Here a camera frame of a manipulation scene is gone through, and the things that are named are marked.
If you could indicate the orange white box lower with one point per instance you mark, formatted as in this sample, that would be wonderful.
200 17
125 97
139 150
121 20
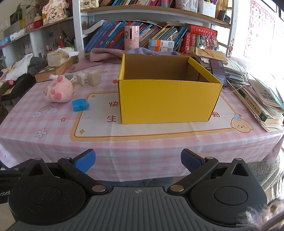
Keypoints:
161 49

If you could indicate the pink plush toy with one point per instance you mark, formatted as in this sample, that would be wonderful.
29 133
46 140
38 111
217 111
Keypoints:
60 90

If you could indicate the pink purple scarf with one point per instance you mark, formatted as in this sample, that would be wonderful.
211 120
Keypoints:
103 55

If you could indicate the black smartphone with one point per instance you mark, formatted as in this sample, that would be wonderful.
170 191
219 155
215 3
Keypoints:
218 72

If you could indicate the red thick dictionary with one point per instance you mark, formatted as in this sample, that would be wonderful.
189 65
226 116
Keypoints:
198 37

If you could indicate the pink cat ornament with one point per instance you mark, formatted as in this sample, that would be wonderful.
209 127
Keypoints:
54 11

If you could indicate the beige staple box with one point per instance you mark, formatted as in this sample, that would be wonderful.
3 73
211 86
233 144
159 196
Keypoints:
94 78

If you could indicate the dark grey garment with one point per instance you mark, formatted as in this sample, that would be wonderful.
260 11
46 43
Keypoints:
36 65

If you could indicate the white shirt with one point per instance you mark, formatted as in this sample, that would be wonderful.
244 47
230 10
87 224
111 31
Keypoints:
17 70

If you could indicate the blue packet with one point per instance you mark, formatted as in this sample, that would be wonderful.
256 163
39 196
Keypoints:
80 104

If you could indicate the wooden chess box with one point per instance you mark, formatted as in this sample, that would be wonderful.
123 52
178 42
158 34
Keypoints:
44 74

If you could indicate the orange white box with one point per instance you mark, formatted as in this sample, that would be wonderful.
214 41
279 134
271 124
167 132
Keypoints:
161 43
161 49

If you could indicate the yellow tape roll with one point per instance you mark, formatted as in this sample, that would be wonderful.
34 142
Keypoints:
71 78

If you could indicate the brown paper envelope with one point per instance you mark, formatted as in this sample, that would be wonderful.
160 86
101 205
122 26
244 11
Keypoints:
211 54

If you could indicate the orange white box upper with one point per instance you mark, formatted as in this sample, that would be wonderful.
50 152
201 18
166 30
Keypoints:
161 43

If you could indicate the beige tissue pack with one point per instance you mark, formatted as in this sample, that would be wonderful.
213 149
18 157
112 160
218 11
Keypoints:
60 56

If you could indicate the pink cylindrical device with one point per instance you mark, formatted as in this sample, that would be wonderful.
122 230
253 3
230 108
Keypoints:
131 37

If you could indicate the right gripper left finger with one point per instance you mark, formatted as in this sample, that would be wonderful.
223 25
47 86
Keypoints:
77 167

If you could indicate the white bookshelf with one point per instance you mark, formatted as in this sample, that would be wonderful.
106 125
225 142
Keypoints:
37 39

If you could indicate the yellow cardboard box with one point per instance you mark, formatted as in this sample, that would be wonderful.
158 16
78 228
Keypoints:
165 89

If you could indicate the pink checkered tablecloth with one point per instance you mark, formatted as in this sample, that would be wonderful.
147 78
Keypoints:
37 128

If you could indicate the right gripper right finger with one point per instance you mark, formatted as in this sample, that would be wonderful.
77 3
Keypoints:
200 170

